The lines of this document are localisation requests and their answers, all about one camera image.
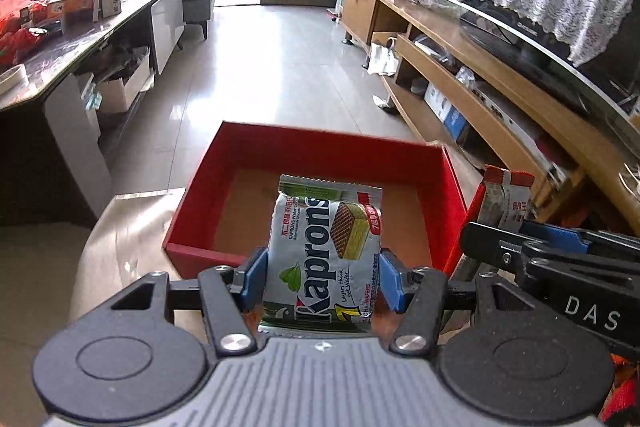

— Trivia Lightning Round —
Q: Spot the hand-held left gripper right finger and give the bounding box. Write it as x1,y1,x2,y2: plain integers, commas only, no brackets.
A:
378,249,538,356

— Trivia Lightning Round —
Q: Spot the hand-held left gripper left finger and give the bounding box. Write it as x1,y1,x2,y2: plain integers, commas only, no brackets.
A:
108,247,271,356

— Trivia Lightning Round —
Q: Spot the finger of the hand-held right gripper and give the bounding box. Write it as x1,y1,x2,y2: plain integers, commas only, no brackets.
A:
520,219,640,256
459,221,551,280

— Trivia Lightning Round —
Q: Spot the red white snack packet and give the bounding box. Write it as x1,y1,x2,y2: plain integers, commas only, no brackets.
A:
475,166,535,228

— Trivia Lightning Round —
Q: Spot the silver green wafer packet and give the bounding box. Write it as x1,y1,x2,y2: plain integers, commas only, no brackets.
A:
257,174,385,335

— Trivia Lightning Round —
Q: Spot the red cardboard box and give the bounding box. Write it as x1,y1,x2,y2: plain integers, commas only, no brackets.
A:
162,121,487,283

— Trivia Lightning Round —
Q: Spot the white set-top device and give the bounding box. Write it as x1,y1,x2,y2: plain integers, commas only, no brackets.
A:
472,84,551,158

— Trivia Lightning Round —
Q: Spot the white blue box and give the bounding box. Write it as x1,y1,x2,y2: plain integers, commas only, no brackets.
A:
424,82,468,142

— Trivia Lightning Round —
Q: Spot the wooden television cabinet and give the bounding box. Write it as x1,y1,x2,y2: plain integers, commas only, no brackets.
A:
340,0,640,238

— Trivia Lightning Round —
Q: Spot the black television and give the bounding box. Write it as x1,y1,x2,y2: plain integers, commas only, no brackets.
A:
447,0,640,142

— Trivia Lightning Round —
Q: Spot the white shopping bag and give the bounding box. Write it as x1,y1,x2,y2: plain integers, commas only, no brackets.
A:
367,38,401,76

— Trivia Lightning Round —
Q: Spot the white cardboard box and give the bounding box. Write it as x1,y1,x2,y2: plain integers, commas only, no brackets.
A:
95,52,153,114

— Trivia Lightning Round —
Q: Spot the white tape roll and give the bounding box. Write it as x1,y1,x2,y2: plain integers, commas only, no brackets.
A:
0,64,28,95

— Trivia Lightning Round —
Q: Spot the orange snack box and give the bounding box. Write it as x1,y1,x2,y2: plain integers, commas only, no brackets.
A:
47,0,101,25

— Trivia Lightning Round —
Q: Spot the red plastic bag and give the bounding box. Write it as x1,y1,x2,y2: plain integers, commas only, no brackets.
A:
0,0,48,68

